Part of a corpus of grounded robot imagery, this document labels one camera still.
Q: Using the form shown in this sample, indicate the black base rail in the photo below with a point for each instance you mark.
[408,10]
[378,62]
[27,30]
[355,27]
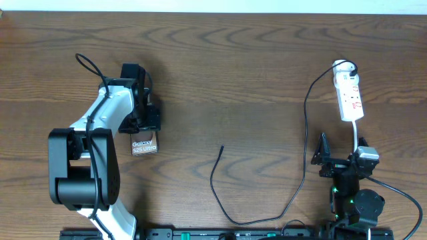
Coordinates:
[168,234]

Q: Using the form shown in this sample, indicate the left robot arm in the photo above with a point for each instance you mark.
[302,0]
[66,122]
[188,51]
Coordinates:
[82,162]

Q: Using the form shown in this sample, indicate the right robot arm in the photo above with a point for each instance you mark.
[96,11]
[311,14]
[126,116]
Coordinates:
[356,210]

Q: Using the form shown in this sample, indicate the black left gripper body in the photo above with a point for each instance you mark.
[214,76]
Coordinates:
[142,118]

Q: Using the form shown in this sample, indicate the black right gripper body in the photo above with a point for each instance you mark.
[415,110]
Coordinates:
[333,168]

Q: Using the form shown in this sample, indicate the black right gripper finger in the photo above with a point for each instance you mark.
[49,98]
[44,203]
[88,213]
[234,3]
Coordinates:
[322,154]
[362,142]

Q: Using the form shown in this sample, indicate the white USB charger adapter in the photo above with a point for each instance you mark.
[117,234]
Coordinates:
[342,65]

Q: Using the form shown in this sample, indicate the white power strip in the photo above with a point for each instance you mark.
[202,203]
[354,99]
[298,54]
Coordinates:
[348,93]

